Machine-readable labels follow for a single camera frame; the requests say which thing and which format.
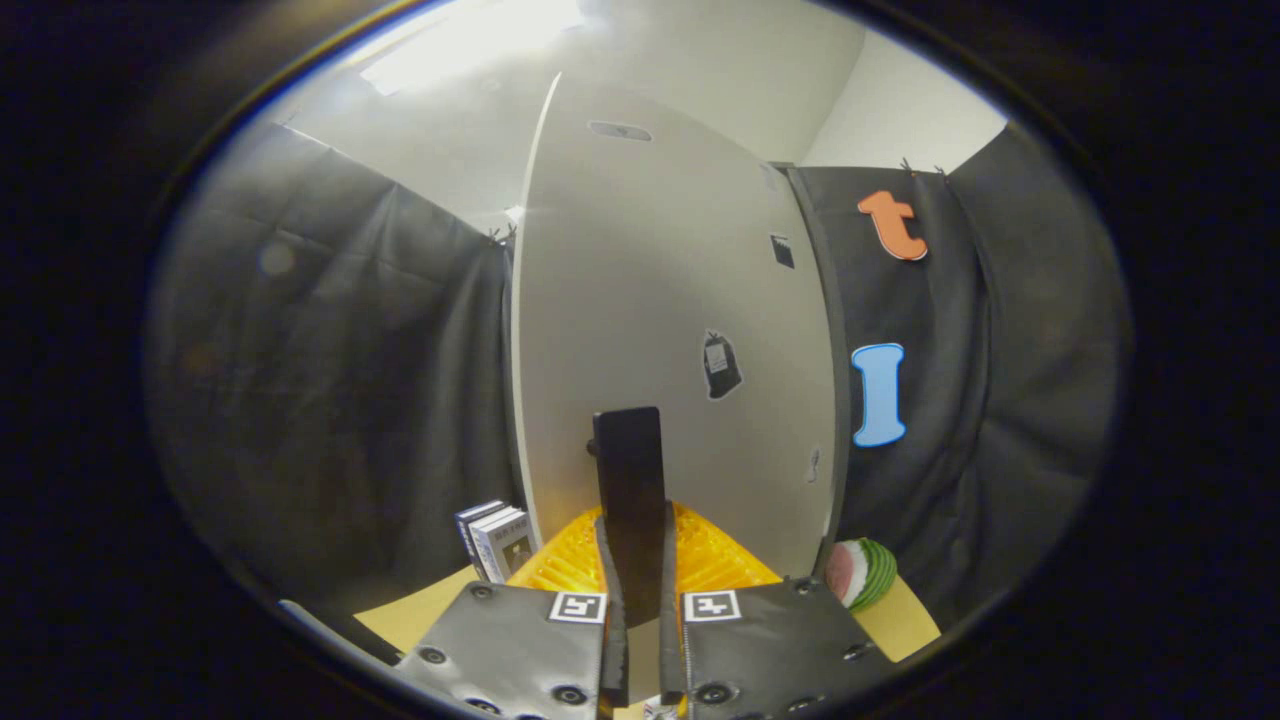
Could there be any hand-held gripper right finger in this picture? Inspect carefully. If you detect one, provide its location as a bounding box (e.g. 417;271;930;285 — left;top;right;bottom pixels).
658;500;896;720

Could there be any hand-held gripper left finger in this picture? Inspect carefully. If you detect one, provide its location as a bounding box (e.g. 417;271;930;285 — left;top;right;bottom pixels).
393;505;631;720

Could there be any black cabinet door handle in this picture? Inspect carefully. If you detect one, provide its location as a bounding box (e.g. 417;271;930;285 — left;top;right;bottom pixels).
590;405;669;626

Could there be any white shoe cabinet door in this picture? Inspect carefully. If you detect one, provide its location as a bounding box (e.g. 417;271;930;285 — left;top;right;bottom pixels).
510;72;841;581

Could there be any white shoe cabinet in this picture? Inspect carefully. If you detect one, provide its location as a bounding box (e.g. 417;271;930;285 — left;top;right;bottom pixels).
510;72;853;581

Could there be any watermelon slice toy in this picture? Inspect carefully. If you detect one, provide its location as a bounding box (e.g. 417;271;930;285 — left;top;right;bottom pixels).
825;538;899;613

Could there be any black backdrop cloth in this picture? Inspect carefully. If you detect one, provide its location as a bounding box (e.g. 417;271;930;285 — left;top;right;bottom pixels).
145;122;519;613
798;122;1133;633

